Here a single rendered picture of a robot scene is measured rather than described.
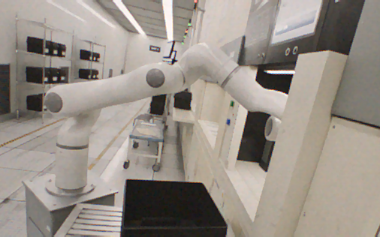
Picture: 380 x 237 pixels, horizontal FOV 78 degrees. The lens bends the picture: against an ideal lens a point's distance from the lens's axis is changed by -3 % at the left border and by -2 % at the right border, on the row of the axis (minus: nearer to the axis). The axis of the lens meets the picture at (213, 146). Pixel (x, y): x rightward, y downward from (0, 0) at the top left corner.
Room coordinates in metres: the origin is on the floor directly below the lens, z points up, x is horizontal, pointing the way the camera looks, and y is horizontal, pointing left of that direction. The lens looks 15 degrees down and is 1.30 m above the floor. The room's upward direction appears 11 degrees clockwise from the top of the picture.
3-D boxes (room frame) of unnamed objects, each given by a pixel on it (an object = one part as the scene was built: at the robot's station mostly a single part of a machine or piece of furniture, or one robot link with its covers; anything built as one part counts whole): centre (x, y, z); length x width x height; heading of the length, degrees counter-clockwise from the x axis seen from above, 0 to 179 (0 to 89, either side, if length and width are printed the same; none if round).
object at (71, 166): (0.90, 0.56, 0.85); 0.19 x 0.19 x 0.18
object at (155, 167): (3.34, 0.95, 0.24); 0.97 x 0.52 x 0.48; 15
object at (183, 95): (3.70, 0.60, 0.93); 0.30 x 0.28 x 0.26; 9
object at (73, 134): (0.93, 0.56, 1.07); 0.19 x 0.12 x 0.24; 173
